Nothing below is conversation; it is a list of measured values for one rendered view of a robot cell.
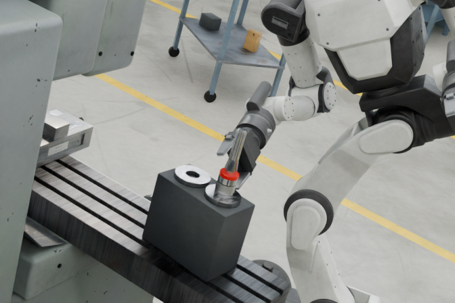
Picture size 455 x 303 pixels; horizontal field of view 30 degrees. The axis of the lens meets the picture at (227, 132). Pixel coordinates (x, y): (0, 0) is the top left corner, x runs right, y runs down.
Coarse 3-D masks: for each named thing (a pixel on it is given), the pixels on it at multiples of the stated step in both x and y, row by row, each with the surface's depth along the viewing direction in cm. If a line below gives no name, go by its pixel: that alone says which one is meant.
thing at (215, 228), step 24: (192, 168) 209; (168, 192) 204; (192, 192) 201; (168, 216) 206; (192, 216) 201; (216, 216) 196; (240, 216) 200; (168, 240) 207; (192, 240) 202; (216, 240) 198; (240, 240) 206; (192, 264) 204; (216, 264) 202
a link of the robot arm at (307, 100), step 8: (296, 88) 244; (304, 88) 243; (312, 88) 241; (320, 88) 240; (296, 96) 236; (304, 96) 238; (312, 96) 240; (320, 96) 239; (296, 104) 230; (304, 104) 234; (312, 104) 238; (320, 104) 240; (296, 112) 230; (304, 112) 234; (312, 112) 238; (320, 112) 240; (296, 120) 237
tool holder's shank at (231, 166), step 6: (240, 132) 194; (246, 132) 195; (234, 138) 196; (240, 138) 194; (234, 144) 196; (240, 144) 195; (234, 150) 196; (240, 150) 196; (234, 156) 196; (228, 162) 197; (234, 162) 197; (228, 168) 198; (234, 168) 198
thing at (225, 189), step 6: (222, 180) 198; (228, 180) 198; (216, 186) 200; (222, 186) 199; (228, 186) 198; (234, 186) 199; (216, 192) 200; (222, 192) 199; (228, 192) 199; (228, 198) 200
